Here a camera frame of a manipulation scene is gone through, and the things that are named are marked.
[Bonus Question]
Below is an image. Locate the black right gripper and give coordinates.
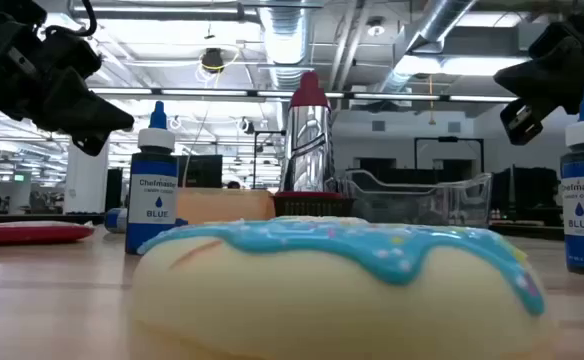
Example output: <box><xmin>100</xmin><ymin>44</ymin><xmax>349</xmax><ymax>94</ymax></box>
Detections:
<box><xmin>493</xmin><ymin>9</ymin><xmax>584</xmax><ymax>147</ymax></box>

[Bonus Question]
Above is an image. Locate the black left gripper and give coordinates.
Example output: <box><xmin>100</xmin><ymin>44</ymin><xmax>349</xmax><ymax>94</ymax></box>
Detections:
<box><xmin>0</xmin><ymin>0</ymin><xmax>136</xmax><ymax>157</ymax></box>

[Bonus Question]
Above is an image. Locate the red snack packet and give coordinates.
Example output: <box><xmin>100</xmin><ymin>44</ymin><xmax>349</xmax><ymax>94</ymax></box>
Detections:
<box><xmin>0</xmin><ymin>220</ymin><xmax>96</xmax><ymax>247</ymax></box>

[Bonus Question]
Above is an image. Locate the toy donut blue icing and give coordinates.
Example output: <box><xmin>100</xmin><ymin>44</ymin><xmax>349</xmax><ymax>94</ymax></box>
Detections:
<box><xmin>130</xmin><ymin>219</ymin><xmax>556</xmax><ymax>360</ymax></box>

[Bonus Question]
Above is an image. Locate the white column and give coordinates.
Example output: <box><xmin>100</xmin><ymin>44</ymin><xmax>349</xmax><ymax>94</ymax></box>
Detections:
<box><xmin>64</xmin><ymin>137</ymin><xmax>111</xmax><ymax>215</ymax></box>

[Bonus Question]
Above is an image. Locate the dark tall cabinet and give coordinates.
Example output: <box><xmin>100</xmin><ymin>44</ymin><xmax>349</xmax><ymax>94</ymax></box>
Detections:
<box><xmin>104</xmin><ymin>167</ymin><xmax>124</xmax><ymax>212</ymax></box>

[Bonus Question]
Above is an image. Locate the black background machine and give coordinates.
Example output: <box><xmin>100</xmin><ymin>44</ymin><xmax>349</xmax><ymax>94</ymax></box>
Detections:
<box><xmin>491</xmin><ymin>166</ymin><xmax>562</xmax><ymax>226</ymax></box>

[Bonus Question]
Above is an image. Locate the black background monitor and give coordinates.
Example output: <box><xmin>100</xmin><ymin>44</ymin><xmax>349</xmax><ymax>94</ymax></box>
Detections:
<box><xmin>176</xmin><ymin>154</ymin><xmax>223</xmax><ymax>189</ymax></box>

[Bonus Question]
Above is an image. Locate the black ceiling device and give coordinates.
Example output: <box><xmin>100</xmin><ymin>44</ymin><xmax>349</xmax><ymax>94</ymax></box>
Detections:
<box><xmin>200</xmin><ymin>47</ymin><xmax>227</xmax><ymax>75</ymax></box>

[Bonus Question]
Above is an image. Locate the clear plastic bin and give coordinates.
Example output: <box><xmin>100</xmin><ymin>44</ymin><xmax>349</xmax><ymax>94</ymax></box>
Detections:
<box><xmin>339</xmin><ymin>168</ymin><xmax>494</xmax><ymax>230</ymax></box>

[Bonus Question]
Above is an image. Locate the red and chrome appliance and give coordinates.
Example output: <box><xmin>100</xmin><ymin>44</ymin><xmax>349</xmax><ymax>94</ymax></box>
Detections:
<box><xmin>277</xmin><ymin>71</ymin><xmax>337</xmax><ymax>195</ymax></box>

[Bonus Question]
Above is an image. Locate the black mesh basket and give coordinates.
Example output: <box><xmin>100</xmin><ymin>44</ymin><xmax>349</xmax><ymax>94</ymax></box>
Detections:
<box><xmin>271</xmin><ymin>190</ymin><xmax>357</xmax><ymax>219</ymax></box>

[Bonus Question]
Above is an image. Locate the black frame rack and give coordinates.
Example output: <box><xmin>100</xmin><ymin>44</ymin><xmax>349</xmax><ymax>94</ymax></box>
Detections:
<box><xmin>414</xmin><ymin>136</ymin><xmax>486</xmax><ymax>176</ymax></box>

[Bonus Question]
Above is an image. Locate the round silver ceiling duct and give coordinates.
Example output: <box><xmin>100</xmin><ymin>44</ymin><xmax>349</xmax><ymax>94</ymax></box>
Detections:
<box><xmin>259</xmin><ymin>0</ymin><xmax>314</xmax><ymax>91</ymax></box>

